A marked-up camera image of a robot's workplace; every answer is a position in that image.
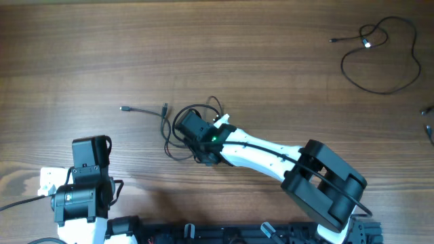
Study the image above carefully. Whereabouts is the black cable with thick plug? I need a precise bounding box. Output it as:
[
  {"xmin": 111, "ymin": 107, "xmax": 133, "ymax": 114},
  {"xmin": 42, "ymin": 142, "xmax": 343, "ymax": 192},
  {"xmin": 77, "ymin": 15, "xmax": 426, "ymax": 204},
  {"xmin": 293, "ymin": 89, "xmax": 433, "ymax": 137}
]
[{"xmin": 119, "ymin": 96, "xmax": 224, "ymax": 162}]

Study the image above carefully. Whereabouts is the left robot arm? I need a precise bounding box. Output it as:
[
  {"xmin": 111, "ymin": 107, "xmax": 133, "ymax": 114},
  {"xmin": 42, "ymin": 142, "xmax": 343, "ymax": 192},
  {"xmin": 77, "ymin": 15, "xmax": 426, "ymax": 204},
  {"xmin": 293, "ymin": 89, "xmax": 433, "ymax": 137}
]
[{"xmin": 51, "ymin": 135, "xmax": 124, "ymax": 243}]

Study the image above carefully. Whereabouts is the thin black usb cable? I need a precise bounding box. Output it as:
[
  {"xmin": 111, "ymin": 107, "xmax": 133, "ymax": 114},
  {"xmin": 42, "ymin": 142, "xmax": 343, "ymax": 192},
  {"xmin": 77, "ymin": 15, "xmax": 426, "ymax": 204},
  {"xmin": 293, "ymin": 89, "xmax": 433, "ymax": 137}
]
[{"xmin": 328, "ymin": 16, "xmax": 422, "ymax": 96}]

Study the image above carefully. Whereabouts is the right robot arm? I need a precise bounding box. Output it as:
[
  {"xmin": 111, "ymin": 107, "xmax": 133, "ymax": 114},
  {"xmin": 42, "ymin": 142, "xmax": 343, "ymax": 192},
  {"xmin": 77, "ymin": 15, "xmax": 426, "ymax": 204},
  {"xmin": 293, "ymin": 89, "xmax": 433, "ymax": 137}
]
[{"xmin": 172, "ymin": 108, "xmax": 371, "ymax": 243}]

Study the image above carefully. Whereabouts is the left camera black cable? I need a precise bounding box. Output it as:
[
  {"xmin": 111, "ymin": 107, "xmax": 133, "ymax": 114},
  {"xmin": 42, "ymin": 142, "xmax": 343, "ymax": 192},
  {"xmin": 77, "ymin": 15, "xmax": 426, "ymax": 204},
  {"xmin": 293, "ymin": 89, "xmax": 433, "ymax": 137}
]
[{"xmin": 0, "ymin": 195, "xmax": 68, "ymax": 244}]

